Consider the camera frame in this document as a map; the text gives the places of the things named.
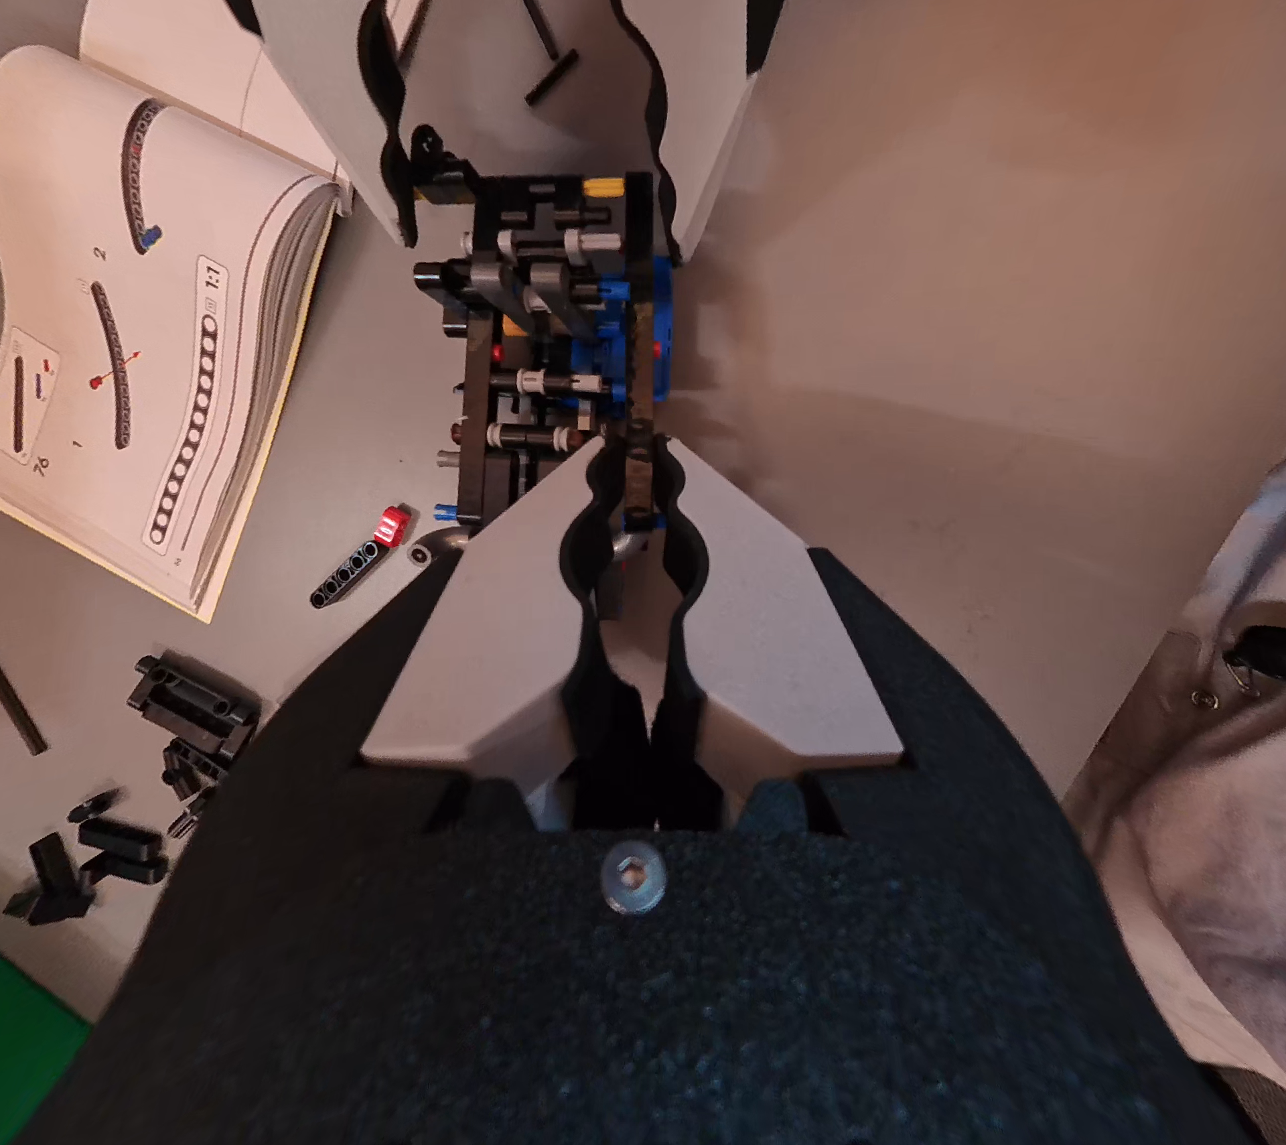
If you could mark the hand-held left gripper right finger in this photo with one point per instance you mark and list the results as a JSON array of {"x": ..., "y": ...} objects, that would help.
[{"x": 784, "y": 662}]

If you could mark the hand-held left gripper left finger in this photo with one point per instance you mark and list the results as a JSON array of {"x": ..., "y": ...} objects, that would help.
[{"x": 473, "y": 662}]

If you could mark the black blue lego vehicle chassis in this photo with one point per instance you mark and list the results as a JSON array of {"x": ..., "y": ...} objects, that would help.
[{"x": 543, "y": 311}]

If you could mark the short black lego beam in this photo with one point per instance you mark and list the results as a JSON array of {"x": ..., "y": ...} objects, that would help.
[{"x": 346, "y": 573}]

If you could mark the red lego bush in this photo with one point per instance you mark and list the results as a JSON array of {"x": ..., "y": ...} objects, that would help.
[{"x": 394, "y": 526}]

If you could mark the black T-shaped lego axle piece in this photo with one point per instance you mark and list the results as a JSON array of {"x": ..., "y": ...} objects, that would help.
[{"x": 548, "y": 75}]

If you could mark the open lego instruction booklet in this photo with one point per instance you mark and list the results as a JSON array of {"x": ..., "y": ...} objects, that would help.
[{"x": 202, "y": 261}]

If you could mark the pile of black lego parts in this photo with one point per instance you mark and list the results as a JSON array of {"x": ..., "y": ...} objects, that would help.
[{"x": 121, "y": 848}]

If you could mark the long dark lego axle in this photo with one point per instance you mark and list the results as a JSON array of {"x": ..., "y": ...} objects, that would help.
[{"x": 20, "y": 708}]

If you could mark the person's white shirt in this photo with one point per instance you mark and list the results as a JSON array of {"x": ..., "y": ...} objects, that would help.
[{"x": 1186, "y": 863}]

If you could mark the green plastic bin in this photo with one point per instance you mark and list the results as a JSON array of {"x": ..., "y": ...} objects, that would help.
[{"x": 36, "y": 1054}]

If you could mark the black lego frame block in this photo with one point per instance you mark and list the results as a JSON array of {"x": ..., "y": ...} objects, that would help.
[{"x": 196, "y": 703}]

